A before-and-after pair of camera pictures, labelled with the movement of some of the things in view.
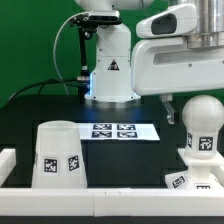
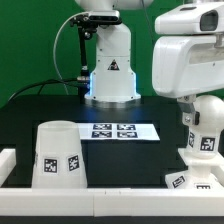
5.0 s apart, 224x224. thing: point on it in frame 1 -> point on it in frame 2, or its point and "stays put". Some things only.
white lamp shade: x=58 y=161 stays put
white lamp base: x=199 y=176 stays put
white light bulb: x=203 y=118 stays put
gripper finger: x=166 y=100 -> x=189 y=115
